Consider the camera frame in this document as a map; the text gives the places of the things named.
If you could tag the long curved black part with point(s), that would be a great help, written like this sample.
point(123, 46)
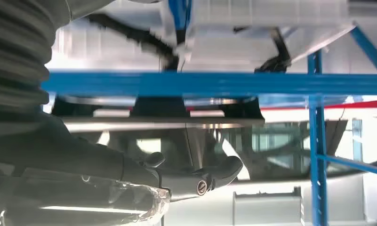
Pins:
point(144, 39)

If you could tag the blue steel shelf rack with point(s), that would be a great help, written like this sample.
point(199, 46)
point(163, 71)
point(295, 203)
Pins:
point(207, 83)

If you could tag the white plastic bin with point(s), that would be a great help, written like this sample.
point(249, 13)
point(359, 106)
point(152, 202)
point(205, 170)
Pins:
point(253, 15)

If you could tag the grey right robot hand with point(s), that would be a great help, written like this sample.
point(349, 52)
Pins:
point(66, 174)

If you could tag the short black part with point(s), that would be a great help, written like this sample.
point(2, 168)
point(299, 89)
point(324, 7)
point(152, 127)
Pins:
point(277, 62)

